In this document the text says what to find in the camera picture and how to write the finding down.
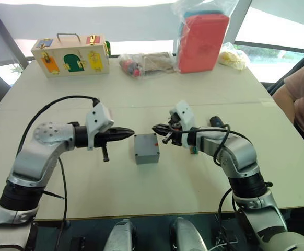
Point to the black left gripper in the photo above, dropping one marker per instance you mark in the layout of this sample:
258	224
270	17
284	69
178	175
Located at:
107	137

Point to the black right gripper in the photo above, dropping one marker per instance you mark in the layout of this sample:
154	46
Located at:
175	136

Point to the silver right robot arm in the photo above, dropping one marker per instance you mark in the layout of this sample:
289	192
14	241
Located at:
240	151

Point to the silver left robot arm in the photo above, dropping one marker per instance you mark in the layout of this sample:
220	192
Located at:
42	154

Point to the grey plastic junction box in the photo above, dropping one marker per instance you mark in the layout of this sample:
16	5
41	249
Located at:
146	146

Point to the coral red foam box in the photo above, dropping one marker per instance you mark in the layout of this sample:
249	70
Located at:
203	43

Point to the wooden lock box coloured doors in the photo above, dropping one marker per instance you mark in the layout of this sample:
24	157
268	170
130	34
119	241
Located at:
63	49

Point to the plastic bag of small toys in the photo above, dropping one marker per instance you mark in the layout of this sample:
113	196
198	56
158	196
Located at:
131	67

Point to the bagged brown flat board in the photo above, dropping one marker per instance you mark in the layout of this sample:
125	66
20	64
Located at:
157	62

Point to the large clear plastic bag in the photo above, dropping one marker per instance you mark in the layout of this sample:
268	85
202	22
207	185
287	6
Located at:
179	31

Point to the bag of yellow items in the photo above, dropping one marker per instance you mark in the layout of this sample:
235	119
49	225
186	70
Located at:
233	58

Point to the silver rounded cover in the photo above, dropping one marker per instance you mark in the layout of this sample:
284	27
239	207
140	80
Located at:
186	235
120	235

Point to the teal foam block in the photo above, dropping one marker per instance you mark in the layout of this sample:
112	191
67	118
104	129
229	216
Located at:
193	13

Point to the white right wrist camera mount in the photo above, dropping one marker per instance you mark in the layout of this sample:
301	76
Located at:
184	112

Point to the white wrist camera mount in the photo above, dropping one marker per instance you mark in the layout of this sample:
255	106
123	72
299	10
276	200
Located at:
184	112
98	117

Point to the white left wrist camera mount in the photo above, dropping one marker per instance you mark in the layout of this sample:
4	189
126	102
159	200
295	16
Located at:
98	117

